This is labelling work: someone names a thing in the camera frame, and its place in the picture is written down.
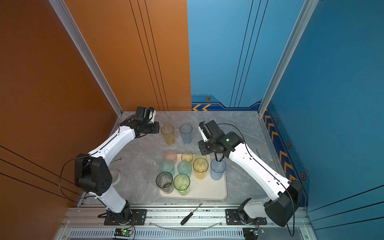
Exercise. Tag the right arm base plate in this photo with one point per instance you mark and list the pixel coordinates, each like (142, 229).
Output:
(233, 218)

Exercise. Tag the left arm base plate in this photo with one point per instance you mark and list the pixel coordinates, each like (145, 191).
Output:
(138, 218)

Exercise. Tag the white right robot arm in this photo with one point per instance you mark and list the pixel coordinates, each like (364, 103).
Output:
(284, 196)

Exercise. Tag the left green circuit board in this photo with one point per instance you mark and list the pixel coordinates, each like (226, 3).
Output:
(123, 233)

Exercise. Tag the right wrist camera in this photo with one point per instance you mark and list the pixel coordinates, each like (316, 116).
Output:
(210, 131)

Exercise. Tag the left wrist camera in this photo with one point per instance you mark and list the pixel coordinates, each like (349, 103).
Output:
(145, 115)

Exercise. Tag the dark smoky tall glass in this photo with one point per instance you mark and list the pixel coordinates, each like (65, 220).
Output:
(164, 181)

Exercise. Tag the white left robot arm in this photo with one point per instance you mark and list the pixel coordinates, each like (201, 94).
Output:
(92, 173)

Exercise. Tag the teal tall glass front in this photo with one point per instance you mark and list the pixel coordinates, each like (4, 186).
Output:
(168, 166)

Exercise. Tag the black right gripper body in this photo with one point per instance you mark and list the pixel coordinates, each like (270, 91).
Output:
(207, 147)

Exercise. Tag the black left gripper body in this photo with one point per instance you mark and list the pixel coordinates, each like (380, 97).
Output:
(151, 128)

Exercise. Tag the green tall glass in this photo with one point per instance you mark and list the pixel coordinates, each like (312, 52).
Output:
(182, 183)

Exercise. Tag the yellow short glass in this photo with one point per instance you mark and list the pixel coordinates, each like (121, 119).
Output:
(187, 156)

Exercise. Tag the teal tall glass back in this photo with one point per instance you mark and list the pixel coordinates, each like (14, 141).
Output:
(185, 167)

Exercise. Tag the black handled screwdriver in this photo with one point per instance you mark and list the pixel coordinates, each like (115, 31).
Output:
(185, 219)

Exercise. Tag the teal tall glass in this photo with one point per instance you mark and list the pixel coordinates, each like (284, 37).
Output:
(168, 166)
(185, 167)

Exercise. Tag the blue tall glass back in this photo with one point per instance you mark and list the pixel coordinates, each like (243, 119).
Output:
(217, 169)

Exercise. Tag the pink short glass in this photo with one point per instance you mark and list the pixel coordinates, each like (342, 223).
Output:
(171, 155)

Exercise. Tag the amber tall glass back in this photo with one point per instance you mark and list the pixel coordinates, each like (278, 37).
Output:
(168, 134)

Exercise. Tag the cream rectangular tray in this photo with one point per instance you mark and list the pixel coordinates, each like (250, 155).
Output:
(205, 189)

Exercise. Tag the yellow tall glass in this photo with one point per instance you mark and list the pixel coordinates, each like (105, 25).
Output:
(200, 167)

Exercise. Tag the grey-blue tall glass back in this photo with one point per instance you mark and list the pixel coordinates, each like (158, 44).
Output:
(186, 131)

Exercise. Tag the aluminium front rail frame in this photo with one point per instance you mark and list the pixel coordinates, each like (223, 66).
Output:
(163, 223)

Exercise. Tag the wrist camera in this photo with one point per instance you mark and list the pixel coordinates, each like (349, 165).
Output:
(145, 115)
(210, 131)

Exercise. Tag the green circuit board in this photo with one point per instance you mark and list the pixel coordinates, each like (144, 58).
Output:
(123, 233)
(250, 233)

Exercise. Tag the green short glass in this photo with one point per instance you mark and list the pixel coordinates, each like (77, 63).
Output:
(200, 156)

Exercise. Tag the small metal wrench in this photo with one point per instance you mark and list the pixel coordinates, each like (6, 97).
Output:
(116, 161)

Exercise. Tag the right green circuit board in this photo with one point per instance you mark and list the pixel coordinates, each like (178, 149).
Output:
(250, 233)

